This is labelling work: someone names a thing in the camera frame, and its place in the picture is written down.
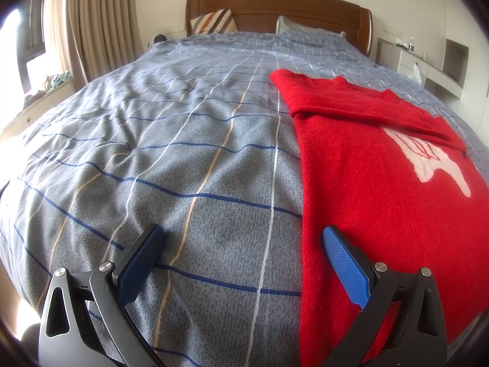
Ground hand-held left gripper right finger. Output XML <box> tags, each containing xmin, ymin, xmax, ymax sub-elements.
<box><xmin>319</xmin><ymin>225</ymin><xmax>448</xmax><ymax>367</ymax></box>

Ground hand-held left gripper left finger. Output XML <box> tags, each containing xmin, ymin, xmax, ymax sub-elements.
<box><xmin>38</xmin><ymin>224</ymin><xmax>166</xmax><ymax>367</ymax></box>

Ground red knit sweater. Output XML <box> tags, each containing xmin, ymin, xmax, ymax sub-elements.
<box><xmin>269</xmin><ymin>69</ymin><xmax>487</xmax><ymax>367</ymax></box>

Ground blue plaid duvet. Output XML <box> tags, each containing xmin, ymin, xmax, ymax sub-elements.
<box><xmin>0</xmin><ymin>31</ymin><xmax>489</xmax><ymax>367</ymax></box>

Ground pile of cloth on windowsill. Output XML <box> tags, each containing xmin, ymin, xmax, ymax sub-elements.
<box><xmin>24</xmin><ymin>71</ymin><xmax>72</xmax><ymax>102</ymax></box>

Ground white built-in desk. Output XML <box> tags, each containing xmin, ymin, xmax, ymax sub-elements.
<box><xmin>376</xmin><ymin>37</ymin><xmax>470</xmax><ymax>101</ymax></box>

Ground light blue pillow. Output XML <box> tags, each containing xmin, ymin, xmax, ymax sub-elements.
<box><xmin>276</xmin><ymin>15</ymin><xmax>347</xmax><ymax>39</ymax></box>

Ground beige curtain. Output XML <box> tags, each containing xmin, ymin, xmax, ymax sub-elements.
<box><xmin>45</xmin><ymin>0</ymin><xmax>148</xmax><ymax>93</ymax></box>

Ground window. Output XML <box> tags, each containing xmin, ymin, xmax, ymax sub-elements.
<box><xmin>15</xmin><ymin>0</ymin><xmax>49</xmax><ymax>96</ymax></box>

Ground striped cushion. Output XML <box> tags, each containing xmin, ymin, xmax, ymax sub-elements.
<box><xmin>190</xmin><ymin>8</ymin><xmax>238</xmax><ymax>34</ymax></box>

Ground wooden headboard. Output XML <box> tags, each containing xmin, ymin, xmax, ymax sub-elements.
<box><xmin>185</xmin><ymin>0</ymin><xmax>373</xmax><ymax>58</ymax></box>

